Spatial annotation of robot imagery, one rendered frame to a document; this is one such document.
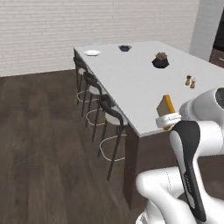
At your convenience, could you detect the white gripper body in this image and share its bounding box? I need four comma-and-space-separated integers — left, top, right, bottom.
155, 112, 183, 130

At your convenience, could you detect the white plate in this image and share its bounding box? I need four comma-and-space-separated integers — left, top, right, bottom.
83, 49, 102, 57

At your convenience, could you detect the tan orange wedge block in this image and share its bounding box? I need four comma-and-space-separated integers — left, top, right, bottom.
156, 94, 177, 131

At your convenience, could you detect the brown pepper shaker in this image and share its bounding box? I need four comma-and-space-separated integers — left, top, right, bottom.
185, 74, 193, 87

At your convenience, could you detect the black stool with cream seat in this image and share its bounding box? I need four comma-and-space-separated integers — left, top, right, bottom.
81, 71, 108, 144
96, 93, 130, 182
72, 54, 90, 108

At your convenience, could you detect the plant in black pot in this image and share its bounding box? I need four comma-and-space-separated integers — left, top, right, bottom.
150, 51, 171, 70

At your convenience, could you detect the dark blue bowl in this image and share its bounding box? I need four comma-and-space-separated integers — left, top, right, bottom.
117, 44, 133, 53

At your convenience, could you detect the dark wood cabinet run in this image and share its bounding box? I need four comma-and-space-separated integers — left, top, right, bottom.
208, 7, 224, 69

